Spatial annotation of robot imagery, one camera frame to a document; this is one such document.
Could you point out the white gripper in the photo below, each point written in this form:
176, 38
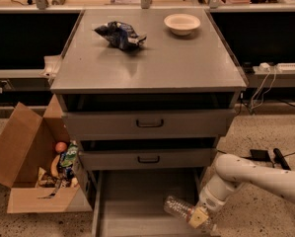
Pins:
210, 200

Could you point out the clear plastic water bottle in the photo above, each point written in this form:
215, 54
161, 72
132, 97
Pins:
179, 209

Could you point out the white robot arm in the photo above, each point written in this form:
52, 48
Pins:
231, 173

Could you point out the grey open bottom drawer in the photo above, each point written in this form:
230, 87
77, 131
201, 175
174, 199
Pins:
130, 203

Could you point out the grey middle drawer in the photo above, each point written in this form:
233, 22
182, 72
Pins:
147, 159

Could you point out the grey top drawer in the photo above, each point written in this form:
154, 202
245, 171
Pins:
148, 125

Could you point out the grey metal drawer cabinet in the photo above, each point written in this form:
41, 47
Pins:
166, 73

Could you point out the black power adapter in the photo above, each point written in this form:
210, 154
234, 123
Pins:
260, 155

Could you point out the black bar on floor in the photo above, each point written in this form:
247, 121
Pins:
280, 159

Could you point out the green snack packet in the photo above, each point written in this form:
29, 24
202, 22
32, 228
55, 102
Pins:
67, 158

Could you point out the yellow banana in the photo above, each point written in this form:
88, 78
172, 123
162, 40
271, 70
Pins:
53, 167

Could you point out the red apple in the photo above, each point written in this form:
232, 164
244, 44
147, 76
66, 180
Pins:
60, 147

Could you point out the white power strip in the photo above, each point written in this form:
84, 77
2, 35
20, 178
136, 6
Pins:
279, 67

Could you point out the brown cardboard box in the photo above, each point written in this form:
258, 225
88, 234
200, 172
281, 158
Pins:
27, 144

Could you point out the white paper bowl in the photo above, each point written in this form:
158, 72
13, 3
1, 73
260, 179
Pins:
182, 24

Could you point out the blue crumpled chip bag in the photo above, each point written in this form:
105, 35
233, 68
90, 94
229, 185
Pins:
120, 35

